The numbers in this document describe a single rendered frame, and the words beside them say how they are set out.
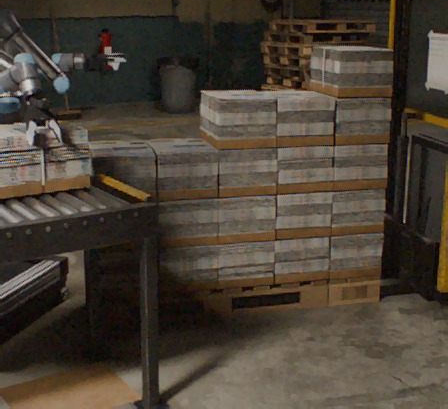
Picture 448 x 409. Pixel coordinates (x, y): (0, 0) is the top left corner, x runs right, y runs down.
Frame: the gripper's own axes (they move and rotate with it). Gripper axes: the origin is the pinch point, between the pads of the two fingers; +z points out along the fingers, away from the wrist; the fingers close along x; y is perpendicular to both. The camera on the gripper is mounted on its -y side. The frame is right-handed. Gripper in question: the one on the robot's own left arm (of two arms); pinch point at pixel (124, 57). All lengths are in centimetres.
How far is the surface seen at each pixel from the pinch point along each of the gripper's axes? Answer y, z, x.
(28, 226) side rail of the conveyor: 25, -34, 146
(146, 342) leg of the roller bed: 79, 4, 134
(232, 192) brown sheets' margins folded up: 55, 49, 45
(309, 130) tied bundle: 28, 86, 37
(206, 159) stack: 39, 36, 44
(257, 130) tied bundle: 27, 61, 40
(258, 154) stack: 38, 61, 41
